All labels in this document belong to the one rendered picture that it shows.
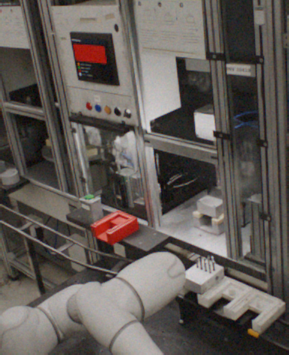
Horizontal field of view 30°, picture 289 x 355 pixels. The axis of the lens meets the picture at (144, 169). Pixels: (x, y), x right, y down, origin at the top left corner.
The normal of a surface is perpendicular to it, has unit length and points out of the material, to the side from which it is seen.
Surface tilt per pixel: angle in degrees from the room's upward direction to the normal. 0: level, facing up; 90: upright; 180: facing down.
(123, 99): 90
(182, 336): 0
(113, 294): 21
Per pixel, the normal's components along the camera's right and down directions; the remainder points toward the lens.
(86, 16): -0.71, 0.37
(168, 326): -0.13, -0.91
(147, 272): 0.12, -0.77
